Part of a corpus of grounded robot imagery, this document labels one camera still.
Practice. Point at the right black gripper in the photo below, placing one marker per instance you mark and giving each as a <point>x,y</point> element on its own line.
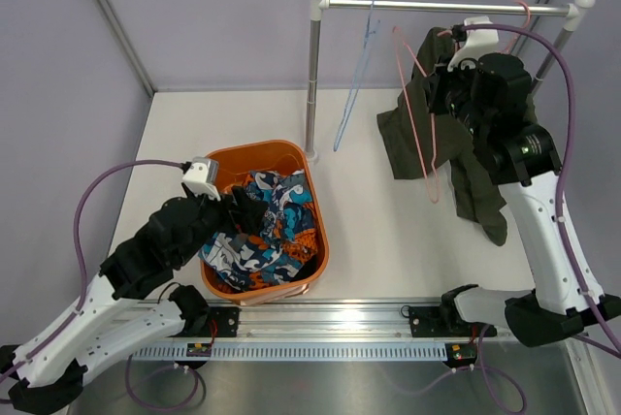
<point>438,81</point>

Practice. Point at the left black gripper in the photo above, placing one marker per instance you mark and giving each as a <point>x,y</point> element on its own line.
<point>249,216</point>

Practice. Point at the patterned blue orange shorts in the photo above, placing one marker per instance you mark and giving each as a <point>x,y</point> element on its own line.
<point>287,238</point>

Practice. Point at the dark green shorts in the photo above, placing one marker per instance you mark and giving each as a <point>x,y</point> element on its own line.
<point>415,143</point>

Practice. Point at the blue wire hanger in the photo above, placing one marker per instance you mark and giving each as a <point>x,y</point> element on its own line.
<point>370,33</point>

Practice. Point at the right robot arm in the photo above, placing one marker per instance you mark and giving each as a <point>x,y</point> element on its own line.
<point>488,96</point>

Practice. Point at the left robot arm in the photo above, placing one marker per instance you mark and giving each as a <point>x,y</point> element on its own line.
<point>51,370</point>

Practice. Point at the orange plastic basket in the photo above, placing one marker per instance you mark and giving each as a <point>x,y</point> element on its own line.
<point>235,163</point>

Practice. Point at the metal clothes rack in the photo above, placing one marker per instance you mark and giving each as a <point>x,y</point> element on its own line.
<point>572,14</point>

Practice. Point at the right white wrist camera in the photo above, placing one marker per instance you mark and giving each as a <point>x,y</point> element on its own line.
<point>476,40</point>

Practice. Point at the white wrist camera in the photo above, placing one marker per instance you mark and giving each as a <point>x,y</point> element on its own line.
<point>476,40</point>
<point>199,178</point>

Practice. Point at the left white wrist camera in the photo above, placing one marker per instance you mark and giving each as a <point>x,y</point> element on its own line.
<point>199,178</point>

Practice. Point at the white slotted cable duct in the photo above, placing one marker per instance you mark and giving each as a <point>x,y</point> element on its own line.
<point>294,352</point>

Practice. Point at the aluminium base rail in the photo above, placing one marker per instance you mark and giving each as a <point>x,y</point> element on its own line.
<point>325,320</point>

